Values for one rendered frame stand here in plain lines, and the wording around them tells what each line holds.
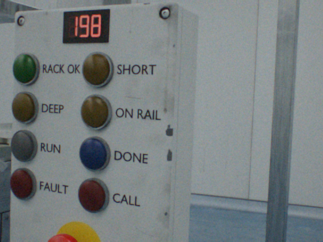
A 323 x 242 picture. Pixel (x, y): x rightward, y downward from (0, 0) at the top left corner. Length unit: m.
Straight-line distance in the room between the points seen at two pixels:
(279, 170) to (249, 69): 2.69
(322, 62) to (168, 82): 3.79
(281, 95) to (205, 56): 2.76
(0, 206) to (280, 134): 0.90
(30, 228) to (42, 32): 0.18
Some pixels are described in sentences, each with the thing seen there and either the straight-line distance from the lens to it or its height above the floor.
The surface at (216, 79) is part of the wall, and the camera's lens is 4.19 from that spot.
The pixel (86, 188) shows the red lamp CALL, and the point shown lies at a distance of 0.39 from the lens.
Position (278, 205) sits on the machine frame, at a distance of 1.54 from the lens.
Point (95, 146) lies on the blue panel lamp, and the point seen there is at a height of 0.97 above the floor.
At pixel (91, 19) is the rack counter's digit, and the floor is 1.07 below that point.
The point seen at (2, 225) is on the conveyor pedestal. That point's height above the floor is 0.60.
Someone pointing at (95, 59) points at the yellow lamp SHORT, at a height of 1.04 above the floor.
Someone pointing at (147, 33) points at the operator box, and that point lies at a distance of 0.36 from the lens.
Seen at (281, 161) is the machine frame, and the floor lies 0.81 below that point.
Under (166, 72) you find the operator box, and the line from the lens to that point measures 0.35.
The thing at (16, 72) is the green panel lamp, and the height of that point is 1.03.
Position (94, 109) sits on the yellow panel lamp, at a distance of 0.37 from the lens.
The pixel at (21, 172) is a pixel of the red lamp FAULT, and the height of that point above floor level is 0.93.
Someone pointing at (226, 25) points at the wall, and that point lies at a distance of 4.23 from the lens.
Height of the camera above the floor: 1.01
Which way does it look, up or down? 3 degrees down
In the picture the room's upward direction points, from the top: 2 degrees clockwise
